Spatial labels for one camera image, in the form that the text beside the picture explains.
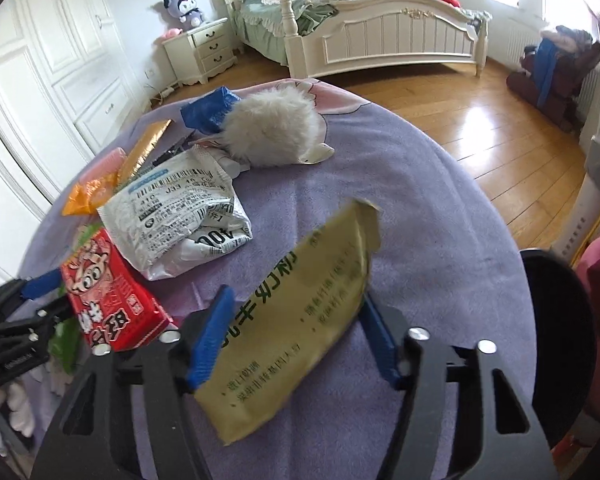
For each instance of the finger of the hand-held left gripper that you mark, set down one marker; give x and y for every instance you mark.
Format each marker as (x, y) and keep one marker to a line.
(35, 317)
(42, 282)

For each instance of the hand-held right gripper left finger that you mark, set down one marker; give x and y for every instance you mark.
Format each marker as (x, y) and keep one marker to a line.
(212, 340)

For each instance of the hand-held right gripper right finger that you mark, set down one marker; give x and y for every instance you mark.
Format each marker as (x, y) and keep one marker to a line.
(380, 340)

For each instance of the red cartoon snack packet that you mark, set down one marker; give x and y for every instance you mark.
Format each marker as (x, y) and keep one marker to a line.
(110, 300)

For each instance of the olive yellow powder packet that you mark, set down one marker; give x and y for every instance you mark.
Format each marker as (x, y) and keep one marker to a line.
(290, 310)

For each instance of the white plastic mailer bag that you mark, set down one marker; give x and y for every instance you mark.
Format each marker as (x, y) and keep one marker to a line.
(170, 210)

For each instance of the black trash bin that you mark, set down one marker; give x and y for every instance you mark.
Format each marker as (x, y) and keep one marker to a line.
(555, 350)

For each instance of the orange snack packet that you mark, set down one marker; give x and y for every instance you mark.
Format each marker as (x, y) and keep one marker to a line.
(90, 192)

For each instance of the purple printed blanket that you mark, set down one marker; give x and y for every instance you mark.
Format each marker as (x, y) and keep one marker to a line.
(405, 210)

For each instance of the gold foil wrapper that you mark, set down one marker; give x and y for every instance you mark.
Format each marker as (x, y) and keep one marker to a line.
(145, 150)

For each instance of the white fluffy plush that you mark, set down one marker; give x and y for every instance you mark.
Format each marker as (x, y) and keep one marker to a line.
(270, 125)

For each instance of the white wardrobe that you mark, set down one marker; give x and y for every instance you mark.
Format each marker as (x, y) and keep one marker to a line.
(55, 60)

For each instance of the white power strip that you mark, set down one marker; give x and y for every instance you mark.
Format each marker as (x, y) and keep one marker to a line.
(166, 92)

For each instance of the blue plastic wrapper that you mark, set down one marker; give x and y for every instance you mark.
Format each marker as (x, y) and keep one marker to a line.
(205, 110)

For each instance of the white garment steamer pole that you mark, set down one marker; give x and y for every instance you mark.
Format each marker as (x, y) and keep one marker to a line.
(590, 200)

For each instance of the small pink plush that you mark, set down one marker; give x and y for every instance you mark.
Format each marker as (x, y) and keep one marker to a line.
(172, 33)

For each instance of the white nightstand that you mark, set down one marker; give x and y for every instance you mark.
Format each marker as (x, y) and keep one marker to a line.
(205, 50)

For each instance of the purple plush toy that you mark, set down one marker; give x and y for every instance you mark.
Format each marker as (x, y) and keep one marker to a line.
(185, 5)

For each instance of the green ruffled bedding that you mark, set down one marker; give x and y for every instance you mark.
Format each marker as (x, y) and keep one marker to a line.
(260, 25)

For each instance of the dark chair with clothes pile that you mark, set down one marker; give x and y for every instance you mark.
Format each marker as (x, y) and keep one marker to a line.
(565, 75)

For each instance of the white radiator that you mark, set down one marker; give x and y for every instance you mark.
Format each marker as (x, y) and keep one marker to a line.
(522, 40)

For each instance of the red plush on bed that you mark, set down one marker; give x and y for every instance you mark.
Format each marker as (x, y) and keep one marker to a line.
(450, 1)

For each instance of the white wooden bed frame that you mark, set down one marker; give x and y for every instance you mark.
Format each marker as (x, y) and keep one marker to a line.
(395, 35)

